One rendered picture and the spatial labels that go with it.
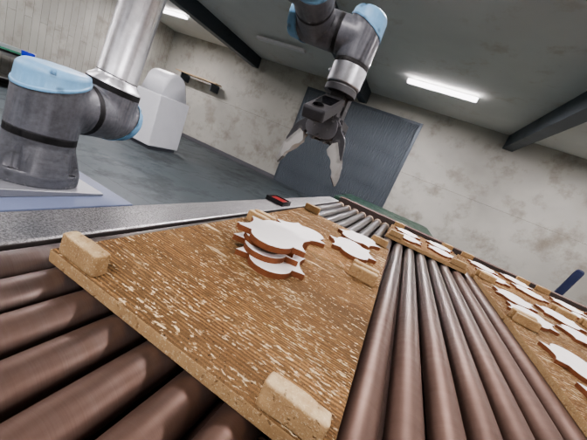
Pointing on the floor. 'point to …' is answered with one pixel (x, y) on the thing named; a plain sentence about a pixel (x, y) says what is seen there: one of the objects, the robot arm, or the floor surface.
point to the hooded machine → (162, 111)
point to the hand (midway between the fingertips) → (303, 174)
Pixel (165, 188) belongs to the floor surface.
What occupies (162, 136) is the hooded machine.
